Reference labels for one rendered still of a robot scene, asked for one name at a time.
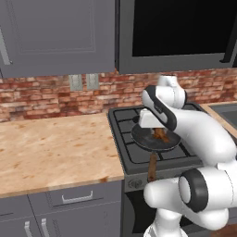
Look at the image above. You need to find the black microwave handle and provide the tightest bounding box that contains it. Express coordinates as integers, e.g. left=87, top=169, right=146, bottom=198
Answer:
left=219, top=14, right=237, bottom=65

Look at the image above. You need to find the grey wall socket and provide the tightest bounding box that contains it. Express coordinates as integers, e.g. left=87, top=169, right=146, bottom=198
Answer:
left=69, top=73, right=83, bottom=93
left=85, top=73, right=100, bottom=91

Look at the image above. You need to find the grey wall cupboard door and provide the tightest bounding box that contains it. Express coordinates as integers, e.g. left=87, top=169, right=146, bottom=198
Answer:
left=0, top=0, right=117, bottom=79

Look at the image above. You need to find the black microwave oven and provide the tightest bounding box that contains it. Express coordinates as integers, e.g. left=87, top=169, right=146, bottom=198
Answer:
left=115, top=0, right=237, bottom=75

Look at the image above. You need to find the silver base cupboard handle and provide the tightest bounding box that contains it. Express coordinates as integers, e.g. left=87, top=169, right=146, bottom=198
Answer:
left=23, top=219, right=33, bottom=237
left=40, top=218, right=51, bottom=237

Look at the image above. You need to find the dark grey gas hob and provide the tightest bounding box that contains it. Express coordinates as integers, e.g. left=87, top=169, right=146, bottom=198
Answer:
left=106, top=101, right=237, bottom=237

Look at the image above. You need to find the brown chicken drumstick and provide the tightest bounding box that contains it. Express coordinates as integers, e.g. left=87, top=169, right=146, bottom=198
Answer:
left=153, top=127, right=171, bottom=143

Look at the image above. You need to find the silver drawer handle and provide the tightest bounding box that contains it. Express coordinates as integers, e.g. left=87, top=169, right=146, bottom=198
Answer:
left=61, top=190, right=94, bottom=205

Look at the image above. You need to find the grey base cupboard door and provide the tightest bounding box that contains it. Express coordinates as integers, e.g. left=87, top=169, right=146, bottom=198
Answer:
left=0, top=215, right=35, bottom=237
left=32, top=201, right=123, bottom=237

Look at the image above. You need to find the wide grey drawer front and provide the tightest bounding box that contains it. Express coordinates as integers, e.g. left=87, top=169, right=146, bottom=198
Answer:
left=27, top=180, right=123, bottom=217

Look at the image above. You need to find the black frying pan wooden handle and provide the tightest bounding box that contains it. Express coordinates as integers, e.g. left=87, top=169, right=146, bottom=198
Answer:
left=131, top=122, right=181, bottom=183

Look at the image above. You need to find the narrow grey drawer front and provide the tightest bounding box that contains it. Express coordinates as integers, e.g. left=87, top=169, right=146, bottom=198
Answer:
left=0, top=193, right=33, bottom=224

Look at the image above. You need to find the silver wall cupboard handle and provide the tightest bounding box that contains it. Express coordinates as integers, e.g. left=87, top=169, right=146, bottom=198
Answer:
left=0, top=28, right=14, bottom=66

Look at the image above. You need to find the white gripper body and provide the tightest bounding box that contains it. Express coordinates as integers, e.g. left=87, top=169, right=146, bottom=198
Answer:
left=137, top=107, right=162, bottom=129

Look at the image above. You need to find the round grey hob knob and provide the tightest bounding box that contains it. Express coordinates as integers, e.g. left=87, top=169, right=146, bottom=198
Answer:
left=127, top=178, right=144, bottom=190

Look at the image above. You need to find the grey sink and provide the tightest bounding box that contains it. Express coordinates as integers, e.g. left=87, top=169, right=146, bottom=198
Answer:
left=209, top=103, right=237, bottom=130

